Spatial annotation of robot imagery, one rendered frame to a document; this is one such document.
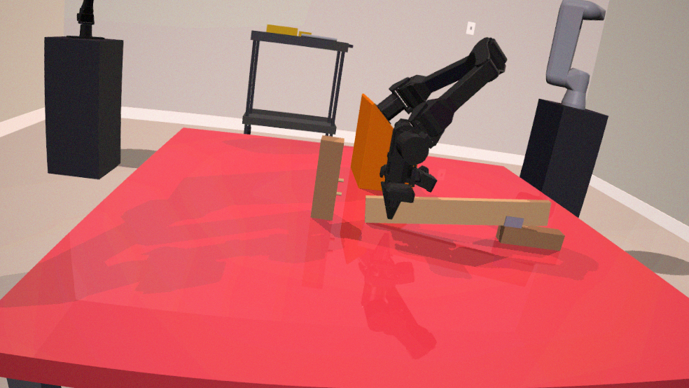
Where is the long wooden rail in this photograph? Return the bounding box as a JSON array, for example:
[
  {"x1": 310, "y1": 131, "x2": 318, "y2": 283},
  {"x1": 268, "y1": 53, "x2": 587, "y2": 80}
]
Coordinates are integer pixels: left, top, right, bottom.
[{"x1": 365, "y1": 195, "x2": 551, "y2": 226}]

